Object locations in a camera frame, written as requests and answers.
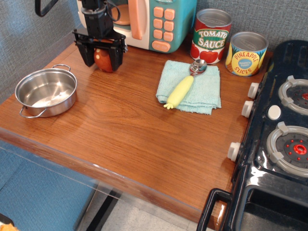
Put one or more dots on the orange object bottom corner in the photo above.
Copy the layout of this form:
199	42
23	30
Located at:
6	224

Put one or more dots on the stainless steel pot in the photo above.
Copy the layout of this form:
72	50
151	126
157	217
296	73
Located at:
47	92

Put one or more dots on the pineapple slices can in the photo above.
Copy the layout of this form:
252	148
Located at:
246	53

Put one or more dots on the white stove knob upper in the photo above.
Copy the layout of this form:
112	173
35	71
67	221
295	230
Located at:
253	90

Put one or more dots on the yellow handled metal spoon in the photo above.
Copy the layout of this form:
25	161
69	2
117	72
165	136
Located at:
180	91

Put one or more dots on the white stove knob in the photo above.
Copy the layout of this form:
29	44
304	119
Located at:
247	108
233	151
253	90

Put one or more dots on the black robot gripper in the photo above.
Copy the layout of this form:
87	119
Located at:
98	17

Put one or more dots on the white stove knob lower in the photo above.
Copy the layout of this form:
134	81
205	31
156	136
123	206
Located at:
233	151

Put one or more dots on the white stove knob middle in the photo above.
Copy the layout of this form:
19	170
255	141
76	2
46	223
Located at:
247	108

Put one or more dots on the brown white plush mushroom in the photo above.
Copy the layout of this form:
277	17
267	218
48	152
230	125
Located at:
102	60

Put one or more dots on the black toy stove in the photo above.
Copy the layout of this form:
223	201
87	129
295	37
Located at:
270	179

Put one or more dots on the teal toy microwave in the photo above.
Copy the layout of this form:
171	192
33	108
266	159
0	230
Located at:
156	25

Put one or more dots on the tomato sauce can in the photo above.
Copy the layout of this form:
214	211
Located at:
211	30

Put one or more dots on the light blue folded cloth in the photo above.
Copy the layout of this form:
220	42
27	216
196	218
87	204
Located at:
204	94

